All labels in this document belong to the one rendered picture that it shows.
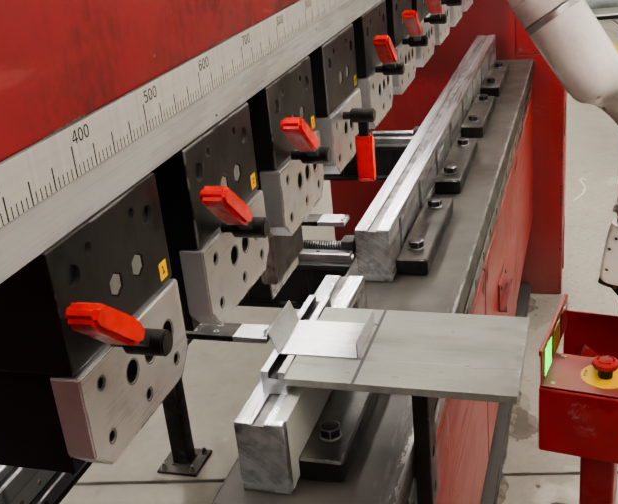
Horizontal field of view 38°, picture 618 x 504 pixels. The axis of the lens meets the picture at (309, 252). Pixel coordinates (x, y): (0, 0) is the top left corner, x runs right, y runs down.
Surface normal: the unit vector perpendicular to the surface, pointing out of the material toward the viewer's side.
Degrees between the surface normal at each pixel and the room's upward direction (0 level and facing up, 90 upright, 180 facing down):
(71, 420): 90
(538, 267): 90
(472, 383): 0
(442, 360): 0
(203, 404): 0
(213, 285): 90
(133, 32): 90
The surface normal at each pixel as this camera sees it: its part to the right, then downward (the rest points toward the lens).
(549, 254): -0.29, 0.40
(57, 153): 0.95, 0.03
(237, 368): -0.10, -0.91
